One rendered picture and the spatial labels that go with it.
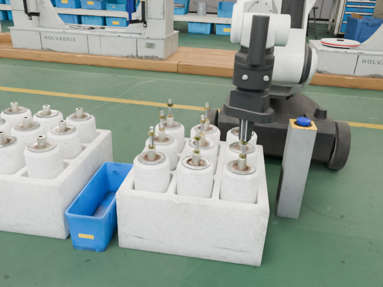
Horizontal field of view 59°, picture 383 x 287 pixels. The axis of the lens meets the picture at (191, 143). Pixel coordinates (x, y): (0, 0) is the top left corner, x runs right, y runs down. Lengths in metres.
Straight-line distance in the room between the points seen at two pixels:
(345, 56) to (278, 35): 2.23
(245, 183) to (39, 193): 0.54
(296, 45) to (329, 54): 1.70
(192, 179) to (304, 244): 0.41
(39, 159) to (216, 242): 0.52
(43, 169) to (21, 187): 0.07
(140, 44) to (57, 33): 0.77
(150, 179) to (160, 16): 2.27
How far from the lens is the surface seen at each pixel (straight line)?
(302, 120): 1.03
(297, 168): 1.07
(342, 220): 1.23
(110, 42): 3.13
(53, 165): 1.00
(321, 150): 1.43
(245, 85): 0.75
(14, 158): 1.06
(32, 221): 1.07
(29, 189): 1.01
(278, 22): 0.75
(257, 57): 0.71
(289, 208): 1.14
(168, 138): 1.01
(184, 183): 0.87
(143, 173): 0.88
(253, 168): 0.88
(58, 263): 0.99
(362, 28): 5.36
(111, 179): 1.20
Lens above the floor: 0.67
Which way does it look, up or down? 25 degrees down
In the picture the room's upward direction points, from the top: 3 degrees clockwise
